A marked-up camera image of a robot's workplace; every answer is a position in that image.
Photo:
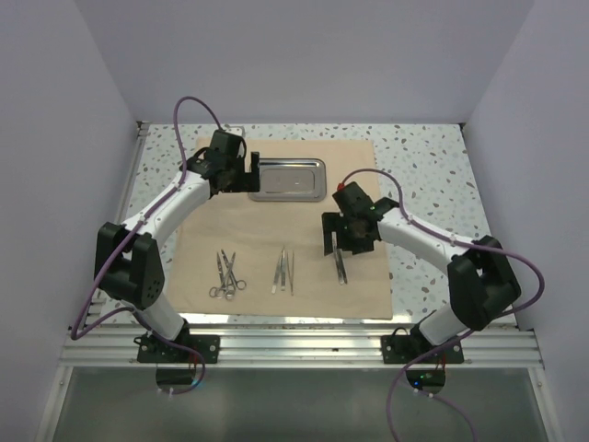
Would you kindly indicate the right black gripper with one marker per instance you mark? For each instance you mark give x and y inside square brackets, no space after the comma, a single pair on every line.
[330,222]

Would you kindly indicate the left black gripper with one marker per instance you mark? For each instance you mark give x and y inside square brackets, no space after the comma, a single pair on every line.
[248,181]

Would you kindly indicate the steel instrument tray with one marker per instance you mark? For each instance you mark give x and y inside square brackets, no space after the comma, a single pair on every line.
[291,180]

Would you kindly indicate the steel scalpel handle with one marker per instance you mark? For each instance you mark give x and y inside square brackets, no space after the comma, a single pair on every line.
[343,268]
[339,271]

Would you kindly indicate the steel tweezers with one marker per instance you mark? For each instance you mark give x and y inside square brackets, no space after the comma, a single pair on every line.
[282,274]
[290,261]
[276,280]

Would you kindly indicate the beige cloth wrap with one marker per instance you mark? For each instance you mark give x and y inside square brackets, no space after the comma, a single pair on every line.
[257,233]

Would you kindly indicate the steel forceps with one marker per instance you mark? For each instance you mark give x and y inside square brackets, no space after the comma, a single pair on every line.
[234,282]

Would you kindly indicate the steel surgical scissors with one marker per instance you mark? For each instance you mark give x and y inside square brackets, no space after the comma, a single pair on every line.
[223,290]

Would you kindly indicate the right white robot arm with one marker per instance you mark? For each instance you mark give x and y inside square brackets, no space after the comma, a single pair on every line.
[481,281]

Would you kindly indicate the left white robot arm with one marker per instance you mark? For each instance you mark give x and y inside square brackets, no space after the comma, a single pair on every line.
[128,266]

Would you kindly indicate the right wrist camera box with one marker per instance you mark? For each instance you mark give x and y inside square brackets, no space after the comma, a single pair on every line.
[352,195]

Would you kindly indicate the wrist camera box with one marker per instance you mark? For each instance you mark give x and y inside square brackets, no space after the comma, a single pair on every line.
[228,144]
[352,195]

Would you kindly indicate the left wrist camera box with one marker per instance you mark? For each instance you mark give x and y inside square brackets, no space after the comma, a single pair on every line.
[228,144]

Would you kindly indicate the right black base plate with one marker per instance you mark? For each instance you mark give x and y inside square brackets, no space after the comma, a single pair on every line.
[402,346]

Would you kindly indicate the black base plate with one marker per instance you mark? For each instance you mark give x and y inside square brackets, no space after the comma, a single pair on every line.
[188,348]
[402,346]

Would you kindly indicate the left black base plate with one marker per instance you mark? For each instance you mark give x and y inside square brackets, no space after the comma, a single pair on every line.
[188,348]

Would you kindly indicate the aluminium front rail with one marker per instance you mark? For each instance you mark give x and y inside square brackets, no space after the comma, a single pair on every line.
[334,346]

